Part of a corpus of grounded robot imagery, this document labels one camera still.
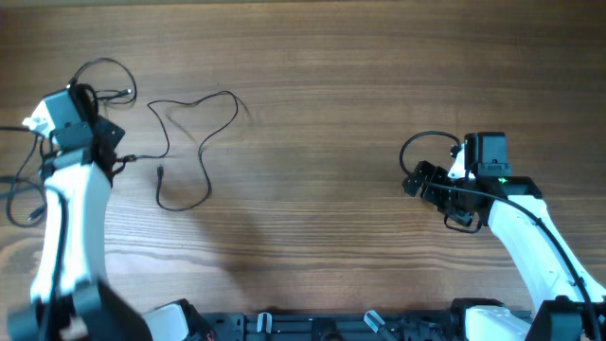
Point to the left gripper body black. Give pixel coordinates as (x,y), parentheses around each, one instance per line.
(110,129)

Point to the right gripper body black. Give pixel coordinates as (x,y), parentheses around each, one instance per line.
(449,200)

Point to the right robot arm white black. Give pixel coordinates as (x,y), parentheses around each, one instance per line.
(479,190)

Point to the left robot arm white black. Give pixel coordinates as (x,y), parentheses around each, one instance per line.
(71,282)

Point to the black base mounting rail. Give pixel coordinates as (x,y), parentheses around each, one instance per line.
(408,326)

